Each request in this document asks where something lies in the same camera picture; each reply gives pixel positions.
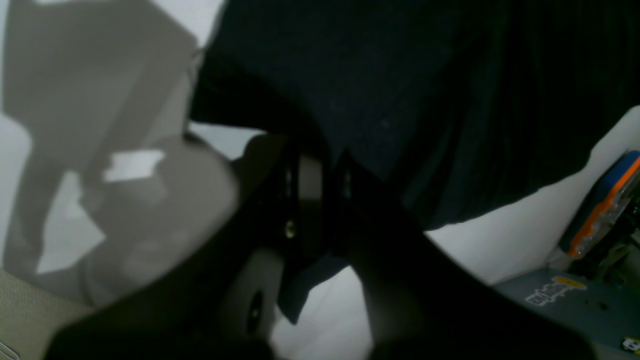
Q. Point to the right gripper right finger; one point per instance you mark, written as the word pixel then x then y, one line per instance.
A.
pixel 420 304

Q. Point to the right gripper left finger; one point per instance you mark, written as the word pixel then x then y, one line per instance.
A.
pixel 219 303

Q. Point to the black T-shirt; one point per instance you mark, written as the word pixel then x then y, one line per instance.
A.
pixel 459 107

